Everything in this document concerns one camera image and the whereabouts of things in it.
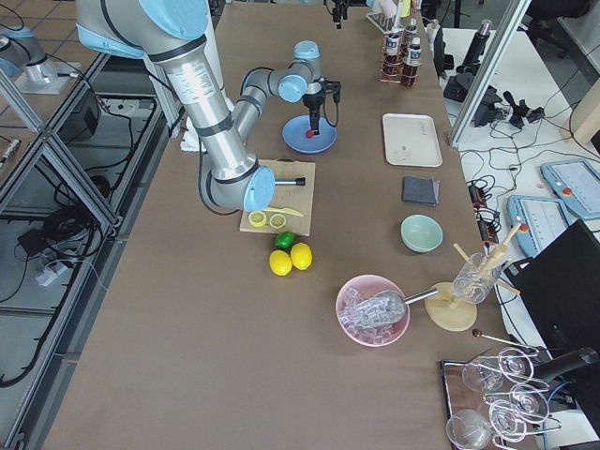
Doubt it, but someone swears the dark drink bottle top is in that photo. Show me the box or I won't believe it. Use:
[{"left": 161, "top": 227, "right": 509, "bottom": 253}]
[{"left": 382, "top": 31, "right": 402, "bottom": 79}]

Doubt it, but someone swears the aluminium frame post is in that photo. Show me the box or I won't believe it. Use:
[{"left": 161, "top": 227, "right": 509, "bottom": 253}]
[{"left": 448, "top": 0, "right": 531, "bottom": 149}]

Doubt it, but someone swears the lemon half thick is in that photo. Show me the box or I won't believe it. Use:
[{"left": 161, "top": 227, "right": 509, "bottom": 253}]
[{"left": 247, "top": 211, "right": 268, "bottom": 228}]

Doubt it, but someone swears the copper wire bottle rack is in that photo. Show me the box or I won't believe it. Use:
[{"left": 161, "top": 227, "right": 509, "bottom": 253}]
[{"left": 379, "top": 53, "right": 421, "bottom": 87}]

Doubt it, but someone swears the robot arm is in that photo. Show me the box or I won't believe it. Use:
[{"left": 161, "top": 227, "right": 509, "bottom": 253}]
[
  {"left": 232, "top": 40, "right": 341, "bottom": 141},
  {"left": 76, "top": 1, "right": 275, "bottom": 211}
]

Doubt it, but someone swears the pink cup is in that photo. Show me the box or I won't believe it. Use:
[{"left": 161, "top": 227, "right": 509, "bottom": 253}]
[{"left": 379, "top": 0, "right": 398, "bottom": 19}]

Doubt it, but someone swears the yellow lemon lower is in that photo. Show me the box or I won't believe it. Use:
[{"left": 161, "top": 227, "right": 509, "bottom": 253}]
[{"left": 269, "top": 249, "right": 293, "bottom": 277}]

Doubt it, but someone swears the wine glass front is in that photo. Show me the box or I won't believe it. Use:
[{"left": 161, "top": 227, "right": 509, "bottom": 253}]
[{"left": 445, "top": 409, "right": 491, "bottom": 449}]

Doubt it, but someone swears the blue teach pendant far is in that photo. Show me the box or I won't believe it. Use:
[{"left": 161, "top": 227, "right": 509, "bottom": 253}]
[{"left": 540, "top": 159, "right": 599, "bottom": 219}]

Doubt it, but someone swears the wooden cutting board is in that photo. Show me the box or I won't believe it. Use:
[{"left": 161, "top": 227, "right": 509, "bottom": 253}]
[{"left": 239, "top": 159, "right": 316, "bottom": 236}]

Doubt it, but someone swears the white cup rack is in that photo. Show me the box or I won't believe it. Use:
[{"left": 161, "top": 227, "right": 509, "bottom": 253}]
[{"left": 366, "top": 0, "right": 414, "bottom": 34}]

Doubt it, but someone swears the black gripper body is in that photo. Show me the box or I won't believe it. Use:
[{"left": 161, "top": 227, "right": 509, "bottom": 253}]
[{"left": 302, "top": 79, "right": 341, "bottom": 119}]

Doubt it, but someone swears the dark drink bottle outer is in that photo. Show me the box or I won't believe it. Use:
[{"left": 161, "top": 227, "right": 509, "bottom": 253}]
[{"left": 404, "top": 18, "right": 417, "bottom": 46}]

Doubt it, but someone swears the dark drink bottle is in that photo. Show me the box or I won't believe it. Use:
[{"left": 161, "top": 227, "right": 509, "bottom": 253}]
[
  {"left": 404, "top": 18, "right": 417, "bottom": 46},
  {"left": 382, "top": 31, "right": 402, "bottom": 79},
  {"left": 400, "top": 37, "right": 422, "bottom": 87}
]

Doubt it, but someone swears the wire wine glass rack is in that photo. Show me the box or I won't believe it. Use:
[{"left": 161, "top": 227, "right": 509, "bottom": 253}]
[{"left": 461, "top": 347, "right": 562, "bottom": 449}]

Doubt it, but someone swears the green bowl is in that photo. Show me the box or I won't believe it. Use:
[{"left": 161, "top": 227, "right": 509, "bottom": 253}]
[{"left": 400, "top": 215, "right": 443, "bottom": 253}]

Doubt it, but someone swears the cream rabbit tray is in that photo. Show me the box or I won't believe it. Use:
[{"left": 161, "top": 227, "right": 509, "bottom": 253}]
[{"left": 382, "top": 112, "right": 443, "bottom": 168}]

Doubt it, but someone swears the yellow lemon upper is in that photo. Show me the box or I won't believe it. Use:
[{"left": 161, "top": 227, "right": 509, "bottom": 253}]
[{"left": 290, "top": 243, "right": 313, "bottom": 271}]

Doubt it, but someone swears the glass mug on stand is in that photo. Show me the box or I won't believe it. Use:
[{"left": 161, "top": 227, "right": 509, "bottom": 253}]
[{"left": 453, "top": 253, "right": 502, "bottom": 305}]

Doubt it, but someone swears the yellow lemon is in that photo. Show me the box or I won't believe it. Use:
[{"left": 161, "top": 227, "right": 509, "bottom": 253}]
[
  {"left": 290, "top": 243, "right": 313, "bottom": 271},
  {"left": 269, "top": 249, "right": 293, "bottom": 277}
]

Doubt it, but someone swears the grey folded cloth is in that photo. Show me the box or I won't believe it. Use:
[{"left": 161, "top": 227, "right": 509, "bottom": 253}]
[{"left": 402, "top": 175, "right": 440, "bottom": 207}]

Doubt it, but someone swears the pink bowl with ice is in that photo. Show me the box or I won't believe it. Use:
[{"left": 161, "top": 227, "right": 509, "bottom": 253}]
[{"left": 335, "top": 275, "right": 411, "bottom": 347}]

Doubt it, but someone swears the lemon slice thin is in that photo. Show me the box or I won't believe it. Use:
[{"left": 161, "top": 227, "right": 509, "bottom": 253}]
[{"left": 268, "top": 213, "right": 287, "bottom": 230}]

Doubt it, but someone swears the dark drink bottle middle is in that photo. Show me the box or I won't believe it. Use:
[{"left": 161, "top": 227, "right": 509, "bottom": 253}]
[{"left": 400, "top": 37, "right": 422, "bottom": 87}]

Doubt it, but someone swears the green lime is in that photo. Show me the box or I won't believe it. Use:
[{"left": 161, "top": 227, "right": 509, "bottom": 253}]
[{"left": 274, "top": 232, "right": 296, "bottom": 250}]

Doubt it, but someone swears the wooden cup tree stand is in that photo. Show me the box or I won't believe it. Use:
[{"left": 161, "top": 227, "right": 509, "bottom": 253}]
[{"left": 425, "top": 223, "right": 522, "bottom": 332}]

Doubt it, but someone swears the blue teach pendant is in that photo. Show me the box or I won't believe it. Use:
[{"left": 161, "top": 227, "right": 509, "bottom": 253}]
[
  {"left": 506, "top": 195, "right": 576, "bottom": 257},
  {"left": 540, "top": 159, "right": 599, "bottom": 219}
]

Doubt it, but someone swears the blue teach pendant near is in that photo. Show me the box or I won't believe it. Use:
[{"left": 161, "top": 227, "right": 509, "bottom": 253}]
[{"left": 506, "top": 195, "right": 576, "bottom": 257}]

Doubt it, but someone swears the blue plate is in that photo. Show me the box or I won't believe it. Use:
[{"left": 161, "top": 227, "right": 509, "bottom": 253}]
[{"left": 282, "top": 115, "right": 338, "bottom": 155}]

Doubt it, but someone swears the yellow plastic knife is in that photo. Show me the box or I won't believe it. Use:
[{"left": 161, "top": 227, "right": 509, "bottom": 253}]
[{"left": 263, "top": 206, "right": 304, "bottom": 218}]

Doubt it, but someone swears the steel ice scoop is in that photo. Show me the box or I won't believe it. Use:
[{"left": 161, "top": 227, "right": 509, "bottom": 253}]
[{"left": 356, "top": 288, "right": 439, "bottom": 328}]

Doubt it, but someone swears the steel muddler black tip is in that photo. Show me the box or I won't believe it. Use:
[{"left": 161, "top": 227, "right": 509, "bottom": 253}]
[{"left": 275, "top": 177, "right": 306, "bottom": 187}]

